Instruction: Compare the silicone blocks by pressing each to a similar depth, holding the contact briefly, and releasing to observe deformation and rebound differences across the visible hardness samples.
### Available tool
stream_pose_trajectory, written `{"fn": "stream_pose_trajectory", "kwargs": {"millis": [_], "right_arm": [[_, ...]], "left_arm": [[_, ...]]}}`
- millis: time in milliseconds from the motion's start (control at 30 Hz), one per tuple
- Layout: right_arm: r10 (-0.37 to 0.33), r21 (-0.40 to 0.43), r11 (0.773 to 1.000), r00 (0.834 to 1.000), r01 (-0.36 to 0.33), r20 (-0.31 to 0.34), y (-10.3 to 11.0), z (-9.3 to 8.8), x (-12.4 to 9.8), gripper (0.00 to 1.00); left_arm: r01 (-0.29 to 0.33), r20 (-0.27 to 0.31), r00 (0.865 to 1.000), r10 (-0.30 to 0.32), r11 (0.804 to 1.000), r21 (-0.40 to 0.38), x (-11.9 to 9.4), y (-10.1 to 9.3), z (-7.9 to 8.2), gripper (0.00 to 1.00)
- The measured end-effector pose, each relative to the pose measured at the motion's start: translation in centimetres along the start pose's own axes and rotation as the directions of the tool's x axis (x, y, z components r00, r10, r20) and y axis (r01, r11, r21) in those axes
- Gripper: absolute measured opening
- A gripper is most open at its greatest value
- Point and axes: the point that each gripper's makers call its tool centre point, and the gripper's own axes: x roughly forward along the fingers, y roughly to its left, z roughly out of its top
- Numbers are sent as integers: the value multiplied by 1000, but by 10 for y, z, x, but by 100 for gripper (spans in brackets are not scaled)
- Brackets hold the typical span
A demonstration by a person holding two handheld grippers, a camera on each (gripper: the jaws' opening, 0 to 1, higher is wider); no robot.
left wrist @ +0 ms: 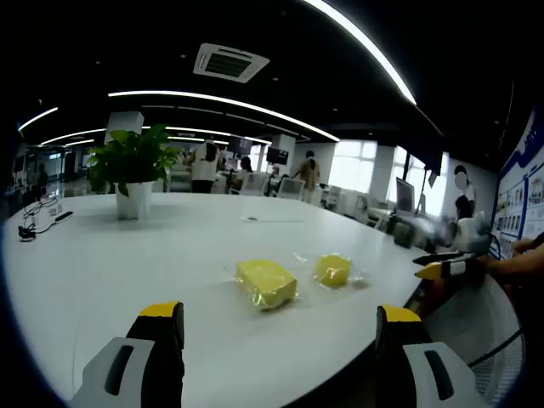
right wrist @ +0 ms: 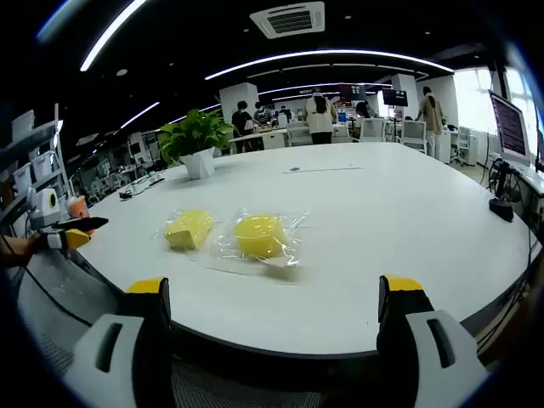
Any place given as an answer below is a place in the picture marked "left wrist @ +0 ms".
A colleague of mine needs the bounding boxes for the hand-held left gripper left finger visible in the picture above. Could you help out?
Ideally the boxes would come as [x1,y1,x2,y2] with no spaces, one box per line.
[70,300,186,408]

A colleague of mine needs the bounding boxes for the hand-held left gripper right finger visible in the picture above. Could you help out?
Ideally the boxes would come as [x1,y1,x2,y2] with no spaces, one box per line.
[376,303,490,408]

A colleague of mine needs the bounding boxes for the round yellow silicone block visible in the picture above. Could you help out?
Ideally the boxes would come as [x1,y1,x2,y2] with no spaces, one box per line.
[293,252,369,292]

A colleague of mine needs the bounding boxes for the rectangular yellow silicone block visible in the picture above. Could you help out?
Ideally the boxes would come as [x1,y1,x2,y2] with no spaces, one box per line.
[220,258,314,315]

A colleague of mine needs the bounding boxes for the black bag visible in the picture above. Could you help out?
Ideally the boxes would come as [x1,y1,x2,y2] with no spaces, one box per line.
[391,219,417,250]

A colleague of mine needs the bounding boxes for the grey mesh office chair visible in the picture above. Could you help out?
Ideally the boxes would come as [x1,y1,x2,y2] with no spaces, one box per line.
[423,271,527,405]

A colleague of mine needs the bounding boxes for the computer monitor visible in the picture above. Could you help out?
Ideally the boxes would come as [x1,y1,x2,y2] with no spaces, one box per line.
[394,177,417,214]

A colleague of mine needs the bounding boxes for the white office chair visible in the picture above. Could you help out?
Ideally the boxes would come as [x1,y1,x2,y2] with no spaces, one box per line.
[275,177,305,199]

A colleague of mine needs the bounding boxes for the hanging display screen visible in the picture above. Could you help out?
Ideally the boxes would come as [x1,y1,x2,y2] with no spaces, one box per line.
[265,146,291,166]

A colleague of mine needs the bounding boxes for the green potted plant white pot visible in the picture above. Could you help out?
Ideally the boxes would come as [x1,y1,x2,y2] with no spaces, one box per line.
[87,123,184,221]

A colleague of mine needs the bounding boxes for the long ceiling light strip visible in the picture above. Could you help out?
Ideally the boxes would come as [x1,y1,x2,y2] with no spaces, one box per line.
[17,105,60,132]
[302,0,418,106]
[108,89,341,143]

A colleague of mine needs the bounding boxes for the ceiling air conditioner vent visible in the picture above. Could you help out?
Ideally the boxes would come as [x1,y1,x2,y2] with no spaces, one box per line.
[193,42,271,84]

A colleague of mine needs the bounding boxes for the blue wall poster board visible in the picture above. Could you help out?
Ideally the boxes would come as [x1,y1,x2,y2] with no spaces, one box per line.
[488,105,544,261]

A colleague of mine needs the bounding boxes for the black cable bundle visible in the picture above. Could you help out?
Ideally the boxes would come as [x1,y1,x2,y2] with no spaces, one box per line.
[17,195,59,243]

